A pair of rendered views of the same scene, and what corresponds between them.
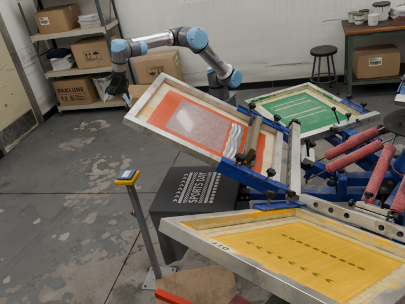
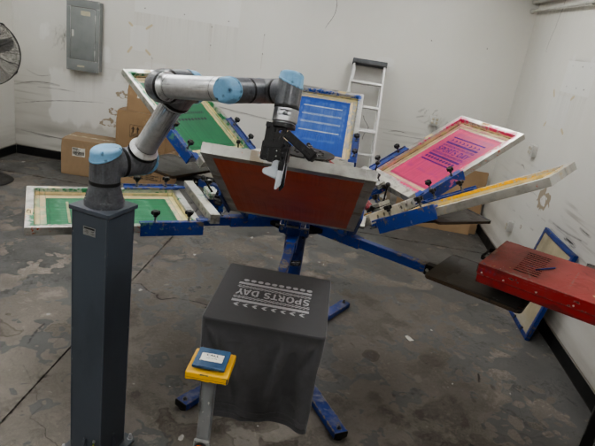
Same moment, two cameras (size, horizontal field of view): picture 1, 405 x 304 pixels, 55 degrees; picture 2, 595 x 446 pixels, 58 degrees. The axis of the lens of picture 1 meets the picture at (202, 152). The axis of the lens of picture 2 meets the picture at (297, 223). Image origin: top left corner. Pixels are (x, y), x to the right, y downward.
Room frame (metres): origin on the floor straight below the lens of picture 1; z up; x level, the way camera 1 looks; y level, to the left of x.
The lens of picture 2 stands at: (2.30, 1.91, 1.94)
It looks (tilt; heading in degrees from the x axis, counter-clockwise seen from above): 19 degrees down; 255
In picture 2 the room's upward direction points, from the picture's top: 9 degrees clockwise
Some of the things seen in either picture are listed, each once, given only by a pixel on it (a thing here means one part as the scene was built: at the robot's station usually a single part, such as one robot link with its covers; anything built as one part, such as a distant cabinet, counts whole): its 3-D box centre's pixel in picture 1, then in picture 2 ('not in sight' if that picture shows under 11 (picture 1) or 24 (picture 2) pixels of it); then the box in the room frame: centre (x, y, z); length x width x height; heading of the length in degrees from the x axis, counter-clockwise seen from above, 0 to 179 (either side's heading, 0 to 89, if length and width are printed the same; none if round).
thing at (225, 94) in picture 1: (217, 90); (104, 192); (2.53, -0.19, 1.25); 0.15 x 0.15 x 0.10
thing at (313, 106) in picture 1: (313, 105); (143, 193); (2.41, -0.81, 1.05); 1.08 x 0.61 x 0.23; 12
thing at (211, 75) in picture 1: (216, 75); (107, 163); (2.53, -0.19, 1.37); 0.13 x 0.12 x 0.14; 38
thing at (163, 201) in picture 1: (198, 187); (273, 296); (1.86, 0.06, 0.95); 0.48 x 0.44 x 0.01; 72
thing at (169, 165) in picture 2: not in sight; (216, 187); (1.98, -1.50, 0.91); 1.34 x 0.40 x 0.08; 132
